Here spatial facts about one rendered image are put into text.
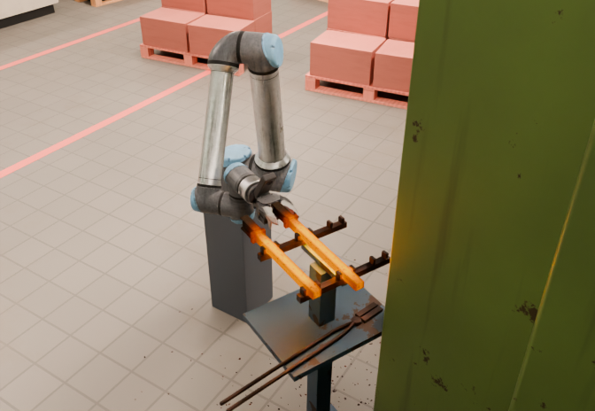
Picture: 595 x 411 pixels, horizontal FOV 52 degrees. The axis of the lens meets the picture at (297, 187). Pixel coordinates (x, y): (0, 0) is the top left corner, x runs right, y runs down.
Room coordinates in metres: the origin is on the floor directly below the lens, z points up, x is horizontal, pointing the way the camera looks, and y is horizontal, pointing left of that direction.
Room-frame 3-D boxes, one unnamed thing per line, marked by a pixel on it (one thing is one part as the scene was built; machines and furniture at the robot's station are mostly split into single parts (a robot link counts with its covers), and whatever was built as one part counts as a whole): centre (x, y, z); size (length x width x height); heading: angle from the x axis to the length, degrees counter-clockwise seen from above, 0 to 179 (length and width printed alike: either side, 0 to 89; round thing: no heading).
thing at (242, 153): (2.27, 0.26, 0.79); 0.17 x 0.15 x 0.18; 76
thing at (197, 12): (5.82, 0.89, 0.34); 1.17 x 0.83 x 0.68; 60
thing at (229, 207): (1.83, 0.21, 0.89); 0.12 x 0.09 x 0.12; 76
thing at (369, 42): (5.06, -0.76, 0.36); 1.23 x 0.89 x 0.73; 60
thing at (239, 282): (2.27, 0.27, 0.30); 0.22 x 0.22 x 0.60; 58
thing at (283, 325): (1.39, -0.08, 0.75); 0.40 x 0.30 x 0.02; 124
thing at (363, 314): (1.24, -0.03, 0.77); 0.60 x 0.04 x 0.01; 131
